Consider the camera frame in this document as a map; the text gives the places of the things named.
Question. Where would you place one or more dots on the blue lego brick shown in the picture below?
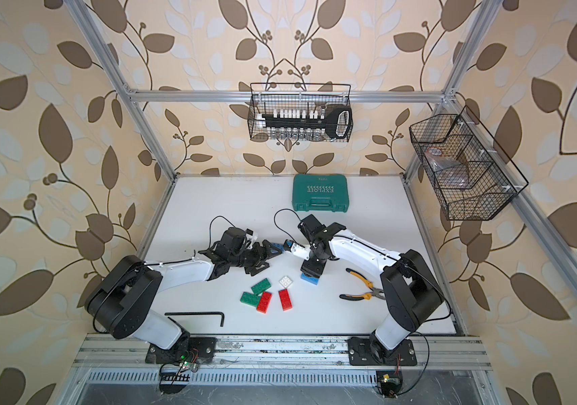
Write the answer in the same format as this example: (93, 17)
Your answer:
(278, 247)
(311, 280)

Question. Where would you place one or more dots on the socket bit set holder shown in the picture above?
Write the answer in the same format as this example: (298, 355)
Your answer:
(321, 124)

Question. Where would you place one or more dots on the black hex key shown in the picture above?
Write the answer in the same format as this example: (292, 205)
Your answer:
(221, 315)

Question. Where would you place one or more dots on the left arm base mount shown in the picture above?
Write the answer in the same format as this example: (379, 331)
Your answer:
(195, 350)

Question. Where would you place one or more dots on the plastic bag in basket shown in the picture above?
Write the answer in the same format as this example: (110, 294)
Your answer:
(448, 172)

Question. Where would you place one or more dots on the green lego brick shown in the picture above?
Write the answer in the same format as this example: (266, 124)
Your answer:
(250, 299)
(261, 287)

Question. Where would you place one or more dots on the red lego brick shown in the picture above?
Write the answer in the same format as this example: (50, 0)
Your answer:
(264, 302)
(285, 300)

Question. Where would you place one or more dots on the black wire basket side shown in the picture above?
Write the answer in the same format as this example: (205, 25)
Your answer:
(471, 175)

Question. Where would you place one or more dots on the black wire basket rear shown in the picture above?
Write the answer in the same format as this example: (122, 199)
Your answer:
(296, 96)

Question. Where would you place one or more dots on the white square lego brick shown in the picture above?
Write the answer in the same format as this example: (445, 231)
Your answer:
(285, 282)

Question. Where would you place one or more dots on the aluminium rail front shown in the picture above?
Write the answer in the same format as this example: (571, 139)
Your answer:
(434, 353)

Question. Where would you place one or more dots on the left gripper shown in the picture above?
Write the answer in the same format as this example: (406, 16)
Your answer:
(262, 263)

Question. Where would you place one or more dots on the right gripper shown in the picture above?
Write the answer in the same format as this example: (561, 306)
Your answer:
(311, 268)

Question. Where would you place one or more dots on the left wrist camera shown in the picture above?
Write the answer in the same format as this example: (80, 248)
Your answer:
(251, 236)

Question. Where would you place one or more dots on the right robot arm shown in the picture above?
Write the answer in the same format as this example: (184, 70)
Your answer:
(408, 287)

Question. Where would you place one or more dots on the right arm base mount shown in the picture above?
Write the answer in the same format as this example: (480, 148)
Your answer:
(368, 351)

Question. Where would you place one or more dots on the green plastic tool case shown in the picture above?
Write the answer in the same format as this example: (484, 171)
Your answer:
(320, 193)

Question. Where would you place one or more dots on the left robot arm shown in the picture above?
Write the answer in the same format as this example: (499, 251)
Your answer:
(122, 302)

